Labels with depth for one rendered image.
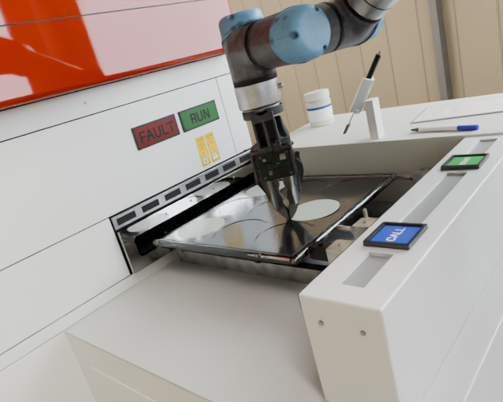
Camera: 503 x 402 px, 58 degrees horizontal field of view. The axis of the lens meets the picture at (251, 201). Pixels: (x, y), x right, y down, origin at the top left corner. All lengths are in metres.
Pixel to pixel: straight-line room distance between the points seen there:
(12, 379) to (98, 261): 0.24
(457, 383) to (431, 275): 0.17
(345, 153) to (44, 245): 0.64
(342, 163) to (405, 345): 0.63
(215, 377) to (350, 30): 0.54
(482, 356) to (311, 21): 0.52
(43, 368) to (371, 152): 0.77
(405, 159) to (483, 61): 1.57
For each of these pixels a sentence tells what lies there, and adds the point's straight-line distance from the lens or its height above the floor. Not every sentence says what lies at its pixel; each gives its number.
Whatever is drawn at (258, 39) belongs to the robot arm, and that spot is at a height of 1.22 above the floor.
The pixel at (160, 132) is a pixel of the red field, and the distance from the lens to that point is 1.01.
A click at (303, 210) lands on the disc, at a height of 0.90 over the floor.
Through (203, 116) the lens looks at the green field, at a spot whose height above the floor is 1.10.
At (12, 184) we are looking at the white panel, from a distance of 0.86.
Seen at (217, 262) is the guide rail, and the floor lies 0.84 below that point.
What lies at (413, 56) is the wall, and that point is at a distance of 2.69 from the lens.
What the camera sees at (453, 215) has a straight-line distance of 0.60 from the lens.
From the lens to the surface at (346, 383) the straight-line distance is 0.52.
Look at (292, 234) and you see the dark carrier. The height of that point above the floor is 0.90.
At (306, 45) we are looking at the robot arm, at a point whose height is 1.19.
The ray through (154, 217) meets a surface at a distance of 0.98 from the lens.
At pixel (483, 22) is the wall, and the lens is 2.49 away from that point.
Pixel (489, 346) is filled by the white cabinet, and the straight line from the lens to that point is 0.76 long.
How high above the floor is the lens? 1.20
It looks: 17 degrees down
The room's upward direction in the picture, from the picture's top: 15 degrees counter-clockwise
